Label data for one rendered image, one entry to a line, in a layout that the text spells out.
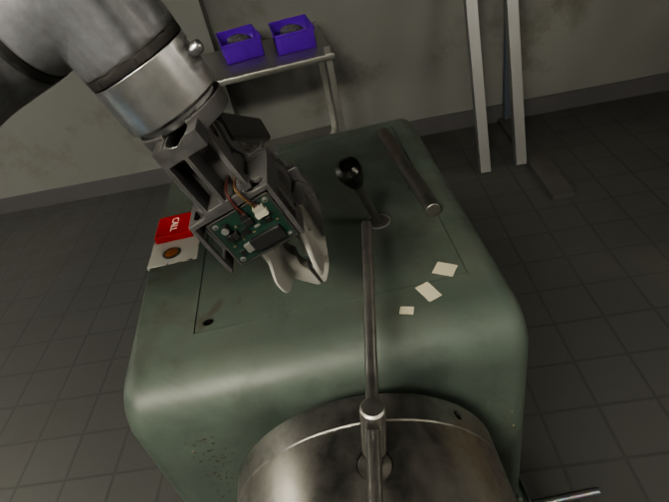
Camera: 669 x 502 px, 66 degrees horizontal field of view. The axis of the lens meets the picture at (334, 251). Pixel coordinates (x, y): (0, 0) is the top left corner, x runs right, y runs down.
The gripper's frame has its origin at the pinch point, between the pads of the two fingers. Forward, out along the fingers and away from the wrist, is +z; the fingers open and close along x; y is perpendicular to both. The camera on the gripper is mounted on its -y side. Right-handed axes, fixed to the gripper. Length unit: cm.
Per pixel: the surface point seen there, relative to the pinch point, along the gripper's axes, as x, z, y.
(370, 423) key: 0.3, 5.8, 14.9
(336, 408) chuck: -5.3, 12.1, 7.2
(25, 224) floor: -250, 58, -294
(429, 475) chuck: 1.3, 15.7, 15.4
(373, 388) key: 0.9, 7.0, 10.9
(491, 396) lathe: 8.4, 27.2, 3.0
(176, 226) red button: -24.1, 2.4, -30.7
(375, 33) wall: 30, 75, -297
